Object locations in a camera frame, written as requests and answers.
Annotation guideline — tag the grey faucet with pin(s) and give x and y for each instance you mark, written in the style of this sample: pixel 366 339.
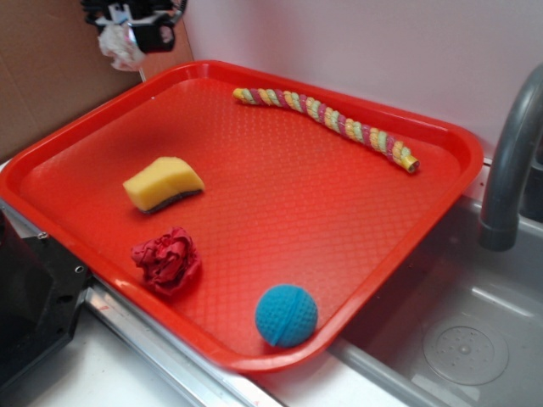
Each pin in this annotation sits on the grey faucet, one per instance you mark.
pixel 514 186

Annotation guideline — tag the yellow sponge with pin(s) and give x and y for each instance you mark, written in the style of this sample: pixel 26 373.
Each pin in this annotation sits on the yellow sponge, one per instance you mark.
pixel 161 183

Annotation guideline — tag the red plastic tray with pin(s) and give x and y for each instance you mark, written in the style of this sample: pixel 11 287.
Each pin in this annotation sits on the red plastic tray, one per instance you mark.
pixel 286 201

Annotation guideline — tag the white paper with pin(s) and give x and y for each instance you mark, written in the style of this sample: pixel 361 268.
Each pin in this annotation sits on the white paper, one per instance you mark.
pixel 119 48

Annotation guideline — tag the grey sink basin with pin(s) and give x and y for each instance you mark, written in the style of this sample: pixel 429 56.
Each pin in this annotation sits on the grey sink basin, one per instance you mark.
pixel 456 324

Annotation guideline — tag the brown cardboard panel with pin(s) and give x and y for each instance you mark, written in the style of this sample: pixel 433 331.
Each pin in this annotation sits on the brown cardboard panel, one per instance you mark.
pixel 52 71

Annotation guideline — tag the blue dimpled ball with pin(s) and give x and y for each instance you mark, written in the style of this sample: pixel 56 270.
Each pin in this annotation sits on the blue dimpled ball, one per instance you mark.
pixel 286 316

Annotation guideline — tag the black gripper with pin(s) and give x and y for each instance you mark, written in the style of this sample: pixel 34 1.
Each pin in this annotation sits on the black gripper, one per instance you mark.
pixel 151 34

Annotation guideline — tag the twisted multicolour rope toy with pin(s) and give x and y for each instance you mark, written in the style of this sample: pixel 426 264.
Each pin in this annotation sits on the twisted multicolour rope toy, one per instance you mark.
pixel 378 140

